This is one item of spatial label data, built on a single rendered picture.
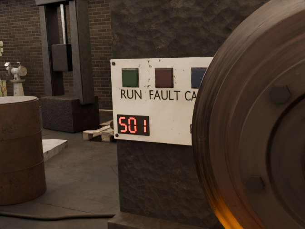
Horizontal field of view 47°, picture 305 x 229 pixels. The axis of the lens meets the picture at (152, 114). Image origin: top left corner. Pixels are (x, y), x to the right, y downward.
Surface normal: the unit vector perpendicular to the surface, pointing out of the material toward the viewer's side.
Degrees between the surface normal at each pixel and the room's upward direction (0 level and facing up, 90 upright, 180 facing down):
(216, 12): 90
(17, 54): 90
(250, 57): 90
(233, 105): 71
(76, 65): 90
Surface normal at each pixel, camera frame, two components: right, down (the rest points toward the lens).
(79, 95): -0.58, 0.15
